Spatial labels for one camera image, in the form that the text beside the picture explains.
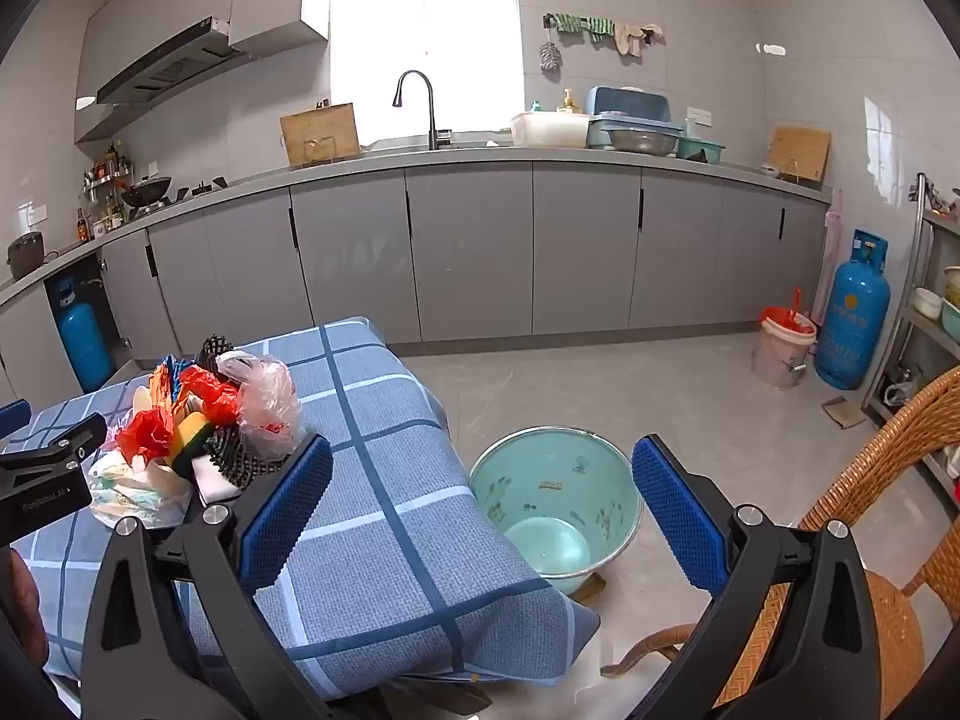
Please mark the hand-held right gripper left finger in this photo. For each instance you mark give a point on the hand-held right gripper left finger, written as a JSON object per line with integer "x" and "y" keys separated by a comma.
{"x": 289, "y": 510}

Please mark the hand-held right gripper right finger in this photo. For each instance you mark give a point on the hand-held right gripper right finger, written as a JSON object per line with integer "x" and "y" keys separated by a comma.
{"x": 679, "y": 517}

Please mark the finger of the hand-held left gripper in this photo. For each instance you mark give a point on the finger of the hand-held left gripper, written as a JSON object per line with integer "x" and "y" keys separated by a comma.
{"x": 13, "y": 417}
{"x": 60, "y": 442}

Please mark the black foam net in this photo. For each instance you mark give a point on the black foam net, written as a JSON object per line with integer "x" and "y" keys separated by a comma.
{"x": 240, "y": 457}
{"x": 216, "y": 356}

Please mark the white foam block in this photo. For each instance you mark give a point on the white foam block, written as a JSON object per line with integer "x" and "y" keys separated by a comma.
{"x": 217, "y": 484}

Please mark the red foil wrapper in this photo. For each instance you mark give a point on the red foil wrapper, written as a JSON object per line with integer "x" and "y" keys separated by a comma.
{"x": 146, "y": 435}

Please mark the clear pinkish plastic bag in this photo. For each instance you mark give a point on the clear pinkish plastic bag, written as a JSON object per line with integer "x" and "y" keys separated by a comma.
{"x": 266, "y": 397}

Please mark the orange snack wrapper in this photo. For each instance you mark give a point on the orange snack wrapper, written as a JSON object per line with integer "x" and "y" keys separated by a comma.
{"x": 161, "y": 386}

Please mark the yellow sponge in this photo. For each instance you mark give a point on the yellow sponge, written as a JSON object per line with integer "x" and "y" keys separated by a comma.
{"x": 191, "y": 436}

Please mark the mint green basin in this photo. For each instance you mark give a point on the mint green basin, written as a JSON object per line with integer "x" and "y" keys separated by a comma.
{"x": 555, "y": 487}

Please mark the red plastic bag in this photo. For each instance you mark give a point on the red plastic bag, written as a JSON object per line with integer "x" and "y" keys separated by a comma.
{"x": 214, "y": 397}

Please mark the person's left forearm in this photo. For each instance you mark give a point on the person's left forearm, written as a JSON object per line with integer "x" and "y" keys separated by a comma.
{"x": 19, "y": 607}

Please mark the blue plaid tablecloth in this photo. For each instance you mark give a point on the blue plaid tablecloth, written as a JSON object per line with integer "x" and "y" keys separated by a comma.
{"x": 390, "y": 480}

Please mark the small blue gas cylinder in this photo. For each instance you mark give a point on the small blue gas cylinder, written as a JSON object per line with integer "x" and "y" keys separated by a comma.
{"x": 84, "y": 337}

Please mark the dark cooking pot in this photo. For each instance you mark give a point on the dark cooking pot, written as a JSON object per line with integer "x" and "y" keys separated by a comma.
{"x": 26, "y": 259}

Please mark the cardboard piece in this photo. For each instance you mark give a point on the cardboard piece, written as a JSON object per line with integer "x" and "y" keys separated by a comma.
{"x": 844, "y": 412}

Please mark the wicker chair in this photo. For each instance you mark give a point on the wicker chair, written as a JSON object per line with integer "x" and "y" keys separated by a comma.
{"x": 885, "y": 615}

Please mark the spice rack with bottles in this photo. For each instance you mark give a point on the spice rack with bottles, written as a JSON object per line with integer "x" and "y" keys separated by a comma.
{"x": 105, "y": 195}

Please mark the red brush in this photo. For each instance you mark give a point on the red brush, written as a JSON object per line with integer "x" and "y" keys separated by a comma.
{"x": 796, "y": 304}

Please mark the black wok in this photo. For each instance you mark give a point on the black wok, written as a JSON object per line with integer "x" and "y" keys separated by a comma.
{"x": 146, "y": 191}

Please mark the large blue gas cylinder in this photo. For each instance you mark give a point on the large blue gas cylinder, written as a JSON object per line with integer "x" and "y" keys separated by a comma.
{"x": 851, "y": 315}

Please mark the gas stove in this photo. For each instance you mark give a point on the gas stove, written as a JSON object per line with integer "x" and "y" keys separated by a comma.
{"x": 191, "y": 191}

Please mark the pink mop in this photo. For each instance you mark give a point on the pink mop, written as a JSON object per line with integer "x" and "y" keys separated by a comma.
{"x": 834, "y": 255}

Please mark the grey lower cabinets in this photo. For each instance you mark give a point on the grey lower cabinets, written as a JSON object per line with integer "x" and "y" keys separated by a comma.
{"x": 465, "y": 240}

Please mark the white bowl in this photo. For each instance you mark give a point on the white bowl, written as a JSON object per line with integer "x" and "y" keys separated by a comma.
{"x": 928, "y": 304}

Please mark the green plastic basket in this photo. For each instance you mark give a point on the green plastic basket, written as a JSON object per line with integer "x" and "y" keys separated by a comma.
{"x": 701, "y": 150}

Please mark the metal shelf rack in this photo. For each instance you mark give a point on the metal shelf rack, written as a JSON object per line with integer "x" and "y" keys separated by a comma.
{"x": 921, "y": 240}

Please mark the metal basin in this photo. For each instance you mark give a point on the metal basin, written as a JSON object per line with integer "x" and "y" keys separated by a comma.
{"x": 641, "y": 141}

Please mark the cardboard box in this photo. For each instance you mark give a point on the cardboard box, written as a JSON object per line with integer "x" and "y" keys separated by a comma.
{"x": 319, "y": 131}

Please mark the small wooden cutting board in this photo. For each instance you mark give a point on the small wooden cutting board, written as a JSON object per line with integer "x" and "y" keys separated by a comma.
{"x": 799, "y": 151}

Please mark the black range hood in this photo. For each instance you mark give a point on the black range hood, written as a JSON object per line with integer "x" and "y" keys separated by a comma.
{"x": 172, "y": 64}

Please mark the white plastic tub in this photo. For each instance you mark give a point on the white plastic tub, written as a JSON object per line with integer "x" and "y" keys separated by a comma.
{"x": 551, "y": 129}

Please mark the dark kitchen faucet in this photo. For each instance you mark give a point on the dark kitchen faucet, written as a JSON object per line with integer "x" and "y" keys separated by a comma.
{"x": 432, "y": 120}

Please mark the blue dish rack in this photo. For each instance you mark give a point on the blue dish rack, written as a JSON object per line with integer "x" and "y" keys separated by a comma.
{"x": 637, "y": 101}

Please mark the yellow soap bottle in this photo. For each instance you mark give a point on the yellow soap bottle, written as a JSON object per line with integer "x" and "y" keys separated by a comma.
{"x": 569, "y": 101}

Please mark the grey hanging scrubber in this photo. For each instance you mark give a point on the grey hanging scrubber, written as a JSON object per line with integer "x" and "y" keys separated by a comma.
{"x": 551, "y": 56}

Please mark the beige hanging gloves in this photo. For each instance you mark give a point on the beige hanging gloves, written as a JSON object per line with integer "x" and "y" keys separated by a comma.
{"x": 637, "y": 37}

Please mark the window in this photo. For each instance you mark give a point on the window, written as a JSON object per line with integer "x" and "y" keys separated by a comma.
{"x": 424, "y": 45}

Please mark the green hanging cloth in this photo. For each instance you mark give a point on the green hanging cloth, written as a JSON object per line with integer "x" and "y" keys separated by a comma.
{"x": 581, "y": 26}

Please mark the white wall socket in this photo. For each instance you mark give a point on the white wall socket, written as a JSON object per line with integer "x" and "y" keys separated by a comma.
{"x": 36, "y": 216}

